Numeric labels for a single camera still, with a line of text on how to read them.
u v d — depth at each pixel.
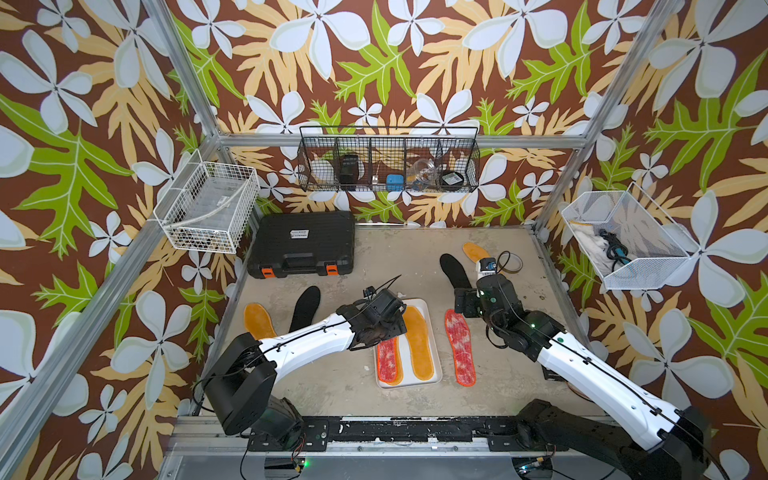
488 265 0.66
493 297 0.57
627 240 0.80
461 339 0.90
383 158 0.96
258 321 0.94
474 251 1.14
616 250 0.77
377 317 0.63
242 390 0.42
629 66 0.77
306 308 0.99
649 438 0.40
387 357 0.85
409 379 0.82
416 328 0.92
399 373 0.84
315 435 0.74
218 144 0.91
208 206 0.77
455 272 1.04
